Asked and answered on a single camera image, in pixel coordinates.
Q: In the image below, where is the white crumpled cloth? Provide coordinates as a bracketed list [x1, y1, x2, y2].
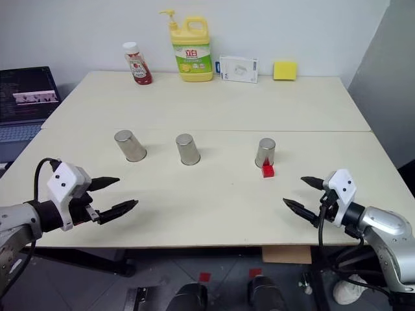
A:
[333, 273, 370, 306]

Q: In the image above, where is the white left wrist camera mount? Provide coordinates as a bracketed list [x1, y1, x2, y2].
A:
[46, 163, 93, 232]

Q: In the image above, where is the dark rounded shape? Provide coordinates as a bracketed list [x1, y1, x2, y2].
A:
[247, 274, 288, 311]
[166, 281, 209, 311]

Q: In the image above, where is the black metal floor plate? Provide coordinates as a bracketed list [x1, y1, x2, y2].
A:
[124, 286, 169, 311]

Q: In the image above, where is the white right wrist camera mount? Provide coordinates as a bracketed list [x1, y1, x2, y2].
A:
[322, 168, 359, 228]

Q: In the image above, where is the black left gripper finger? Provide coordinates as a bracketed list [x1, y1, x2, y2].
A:
[97, 199, 140, 225]
[88, 176, 121, 192]

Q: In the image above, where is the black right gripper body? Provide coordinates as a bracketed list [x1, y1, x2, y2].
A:
[318, 187, 340, 224]

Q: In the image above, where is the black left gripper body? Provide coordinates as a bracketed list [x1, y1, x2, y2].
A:
[67, 190, 101, 227]

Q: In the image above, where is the grey caster wheel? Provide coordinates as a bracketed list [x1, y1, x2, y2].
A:
[298, 271, 314, 296]

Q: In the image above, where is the red ketchup bottle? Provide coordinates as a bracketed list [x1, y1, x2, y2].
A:
[123, 41, 154, 86]

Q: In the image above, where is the white cardboard product box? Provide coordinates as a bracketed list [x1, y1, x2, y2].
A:
[219, 54, 260, 84]

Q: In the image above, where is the steel cup upside down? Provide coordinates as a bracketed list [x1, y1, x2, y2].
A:
[113, 130, 148, 163]
[175, 133, 201, 167]
[254, 137, 277, 168]

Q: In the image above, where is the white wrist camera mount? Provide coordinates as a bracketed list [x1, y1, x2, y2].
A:
[46, 163, 93, 232]
[322, 168, 359, 228]

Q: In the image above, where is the open laptop computer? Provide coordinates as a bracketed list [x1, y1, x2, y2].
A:
[0, 66, 62, 163]

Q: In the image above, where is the brown cardboard piece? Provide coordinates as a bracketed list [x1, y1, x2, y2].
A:
[261, 246, 313, 264]

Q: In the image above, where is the yellow detergent pump bottle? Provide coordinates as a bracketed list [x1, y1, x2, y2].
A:
[158, 9, 214, 83]

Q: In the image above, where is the black table frame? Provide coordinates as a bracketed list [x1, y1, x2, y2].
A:
[21, 248, 137, 278]

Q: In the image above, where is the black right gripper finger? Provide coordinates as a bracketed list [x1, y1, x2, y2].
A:
[300, 176, 326, 191]
[282, 197, 321, 229]

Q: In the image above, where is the yellow sponge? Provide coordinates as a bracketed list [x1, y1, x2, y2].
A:
[272, 60, 298, 82]

